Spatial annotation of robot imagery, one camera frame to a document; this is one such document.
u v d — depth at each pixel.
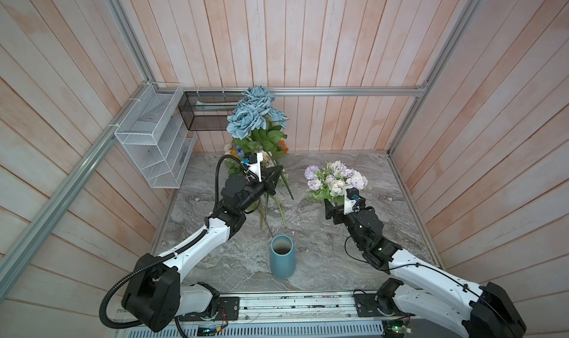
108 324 0.39
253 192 0.64
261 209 0.98
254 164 0.64
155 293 0.40
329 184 0.74
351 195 0.65
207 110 0.88
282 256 0.65
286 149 1.19
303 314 0.73
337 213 0.70
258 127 0.59
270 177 0.65
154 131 0.77
